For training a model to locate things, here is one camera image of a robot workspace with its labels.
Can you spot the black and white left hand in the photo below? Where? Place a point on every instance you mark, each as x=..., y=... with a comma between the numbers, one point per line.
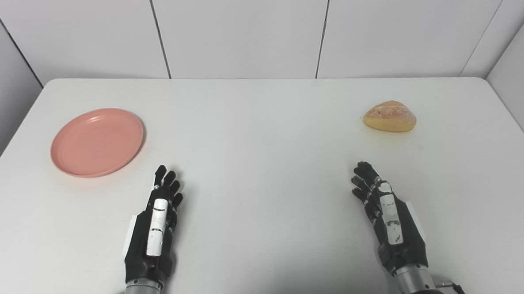
x=143, y=254

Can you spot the black and white right hand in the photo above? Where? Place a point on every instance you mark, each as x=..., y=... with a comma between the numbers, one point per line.
x=405, y=246

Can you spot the pink round plate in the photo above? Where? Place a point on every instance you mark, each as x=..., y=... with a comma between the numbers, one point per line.
x=97, y=143

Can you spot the golden crusty bread roll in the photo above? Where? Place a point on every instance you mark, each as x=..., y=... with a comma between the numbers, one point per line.
x=390, y=116

